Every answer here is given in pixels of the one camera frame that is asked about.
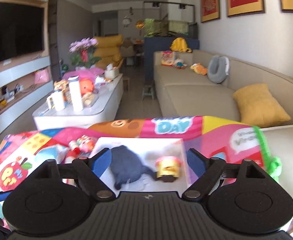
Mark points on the hanging lantern ornament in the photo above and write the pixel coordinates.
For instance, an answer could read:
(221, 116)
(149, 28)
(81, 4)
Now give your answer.
(139, 24)

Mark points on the yellow backpack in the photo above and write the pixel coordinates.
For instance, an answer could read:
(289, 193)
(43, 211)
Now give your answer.
(180, 45)

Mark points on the small plush doll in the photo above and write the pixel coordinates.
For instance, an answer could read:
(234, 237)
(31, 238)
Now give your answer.
(179, 63)

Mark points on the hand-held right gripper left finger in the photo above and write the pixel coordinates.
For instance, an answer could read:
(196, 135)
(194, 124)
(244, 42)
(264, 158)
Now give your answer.
(102, 162)

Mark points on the colourful printed play mat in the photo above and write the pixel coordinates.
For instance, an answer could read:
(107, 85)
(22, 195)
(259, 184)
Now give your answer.
(211, 135)

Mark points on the clear snack tray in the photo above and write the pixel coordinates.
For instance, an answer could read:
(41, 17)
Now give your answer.
(89, 99)

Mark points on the beige sofa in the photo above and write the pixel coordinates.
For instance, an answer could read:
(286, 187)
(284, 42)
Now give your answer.
(194, 95)

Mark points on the dark blue cabinet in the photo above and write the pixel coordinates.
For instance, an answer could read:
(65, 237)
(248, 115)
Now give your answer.
(159, 45)

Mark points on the grey neck pillow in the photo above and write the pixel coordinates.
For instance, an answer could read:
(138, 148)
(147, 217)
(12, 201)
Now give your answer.
(219, 68)

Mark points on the pink potted flowers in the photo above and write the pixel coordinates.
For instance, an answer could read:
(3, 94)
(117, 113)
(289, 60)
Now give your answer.
(82, 52)

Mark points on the black aquarium light rack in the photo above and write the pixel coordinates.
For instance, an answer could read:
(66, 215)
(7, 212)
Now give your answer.
(155, 4)

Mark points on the colourful printed bag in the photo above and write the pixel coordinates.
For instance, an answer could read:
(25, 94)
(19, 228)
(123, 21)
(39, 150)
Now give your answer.
(167, 58)

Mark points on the yellow jar with pink lid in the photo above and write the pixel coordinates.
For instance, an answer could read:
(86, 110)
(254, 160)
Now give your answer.
(167, 167)

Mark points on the black television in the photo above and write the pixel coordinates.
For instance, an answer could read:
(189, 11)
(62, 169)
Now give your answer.
(11, 30)

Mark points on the glass fish tank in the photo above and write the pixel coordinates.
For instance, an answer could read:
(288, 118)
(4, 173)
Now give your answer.
(170, 26)

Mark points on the grey dining chair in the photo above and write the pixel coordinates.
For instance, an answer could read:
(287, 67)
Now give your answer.
(127, 50)

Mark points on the orange pumpkin bucket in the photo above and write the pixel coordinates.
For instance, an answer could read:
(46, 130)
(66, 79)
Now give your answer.
(86, 85)

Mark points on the yellow cushion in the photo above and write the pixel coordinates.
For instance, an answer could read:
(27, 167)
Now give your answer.
(259, 105)

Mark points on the white bottle with red cap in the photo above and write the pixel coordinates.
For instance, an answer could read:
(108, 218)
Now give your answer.
(73, 150)

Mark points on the snack jar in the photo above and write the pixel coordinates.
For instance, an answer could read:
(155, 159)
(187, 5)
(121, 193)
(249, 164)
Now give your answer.
(61, 87)

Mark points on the pink cloth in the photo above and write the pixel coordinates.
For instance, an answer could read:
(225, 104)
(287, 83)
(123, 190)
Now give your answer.
(86, 73)

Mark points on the dark plush toy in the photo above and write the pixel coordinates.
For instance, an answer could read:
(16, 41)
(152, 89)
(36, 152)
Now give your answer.
(127, 165)

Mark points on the small step stool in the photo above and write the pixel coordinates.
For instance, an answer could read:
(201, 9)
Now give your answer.
(149, 91)

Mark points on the white tissue box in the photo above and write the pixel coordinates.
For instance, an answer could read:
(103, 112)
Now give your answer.
(111, 73)

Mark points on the yellow lounge chair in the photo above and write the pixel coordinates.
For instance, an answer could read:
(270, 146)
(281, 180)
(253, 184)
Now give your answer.
(107, 48)

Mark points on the white wall shelf unit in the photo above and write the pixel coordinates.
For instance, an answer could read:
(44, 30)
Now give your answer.
(16, 70)

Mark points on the white coffee table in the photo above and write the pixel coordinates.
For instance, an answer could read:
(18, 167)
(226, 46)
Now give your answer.
(69, 117)

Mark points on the orange plush toy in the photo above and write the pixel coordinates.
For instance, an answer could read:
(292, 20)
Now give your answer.
(199, 68)

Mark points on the pink gift bag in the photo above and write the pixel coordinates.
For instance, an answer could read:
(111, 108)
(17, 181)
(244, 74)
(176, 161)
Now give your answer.
(42, 77)

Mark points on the pink cardboard box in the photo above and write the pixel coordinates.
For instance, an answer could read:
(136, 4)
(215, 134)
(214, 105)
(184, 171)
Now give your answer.
(149, 146)

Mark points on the white thermos bottle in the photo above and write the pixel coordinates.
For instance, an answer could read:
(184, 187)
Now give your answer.
(76, 92)

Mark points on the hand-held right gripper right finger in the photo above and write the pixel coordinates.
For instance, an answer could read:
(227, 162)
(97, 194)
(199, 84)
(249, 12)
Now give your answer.
(196, 162)

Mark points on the panda wall clock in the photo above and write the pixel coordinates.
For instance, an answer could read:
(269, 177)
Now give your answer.
(127, 20)

